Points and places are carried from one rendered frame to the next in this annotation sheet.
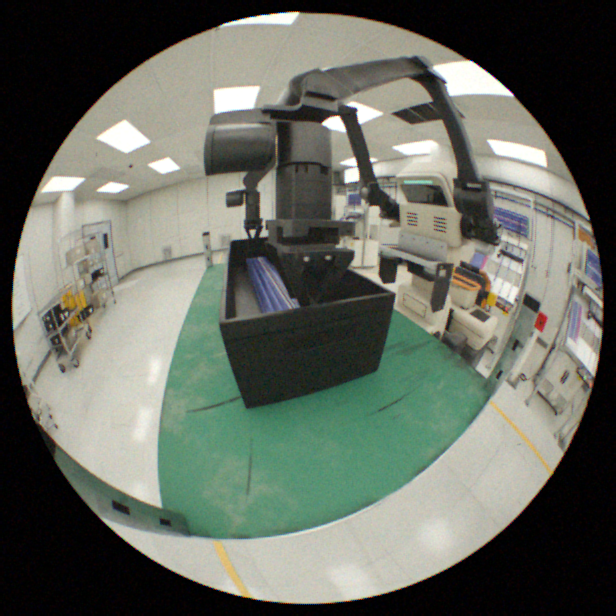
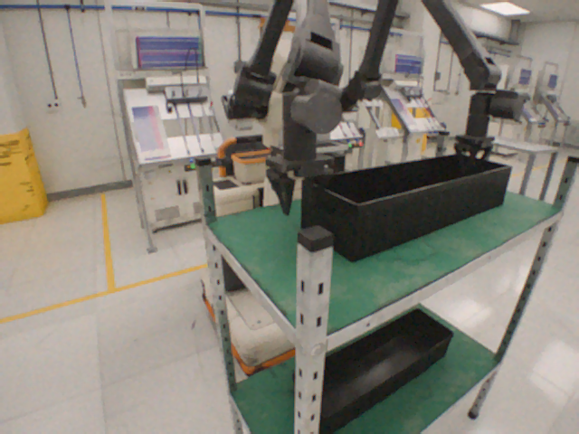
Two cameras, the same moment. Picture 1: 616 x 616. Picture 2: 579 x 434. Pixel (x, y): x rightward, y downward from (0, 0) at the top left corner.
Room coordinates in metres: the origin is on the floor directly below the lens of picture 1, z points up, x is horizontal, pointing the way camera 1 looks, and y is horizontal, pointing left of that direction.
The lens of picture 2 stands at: (0.85, 0.72, 1.25)
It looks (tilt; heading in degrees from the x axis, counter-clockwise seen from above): 24 degrees down; 260
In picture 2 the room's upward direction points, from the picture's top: straight up
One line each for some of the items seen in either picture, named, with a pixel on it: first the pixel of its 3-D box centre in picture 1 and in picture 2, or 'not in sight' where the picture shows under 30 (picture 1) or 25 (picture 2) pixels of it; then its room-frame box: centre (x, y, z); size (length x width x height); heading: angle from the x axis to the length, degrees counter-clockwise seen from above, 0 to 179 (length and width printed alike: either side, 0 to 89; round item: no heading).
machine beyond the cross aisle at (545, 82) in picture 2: not in sight; (536, 106); (-5.96, -5.09, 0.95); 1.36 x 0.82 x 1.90; 111
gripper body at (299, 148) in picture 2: (252, 213); (299, 146); (0.74, 0.20, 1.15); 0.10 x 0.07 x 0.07; 21
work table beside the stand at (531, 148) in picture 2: not in sight; (500, 182); (-1.67, -1.63, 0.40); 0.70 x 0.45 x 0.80; 104
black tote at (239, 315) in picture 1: (267, 274); (419, 193); (0.42, 0.09, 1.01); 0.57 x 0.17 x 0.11; 21
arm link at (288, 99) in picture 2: (251, 198); (300, 109); (0.74, 0.21, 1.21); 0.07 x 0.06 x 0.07; 97
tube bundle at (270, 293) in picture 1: (268, 286); not in sight; (0.42, 0.09, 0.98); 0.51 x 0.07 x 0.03; 21
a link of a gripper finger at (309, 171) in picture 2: (253, 232); (306, 185); (0.72, 0.20, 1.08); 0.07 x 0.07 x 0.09; 21
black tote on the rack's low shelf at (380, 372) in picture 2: not in sight; (378, 364); (0.43, 0.07, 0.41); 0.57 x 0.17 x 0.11; 21
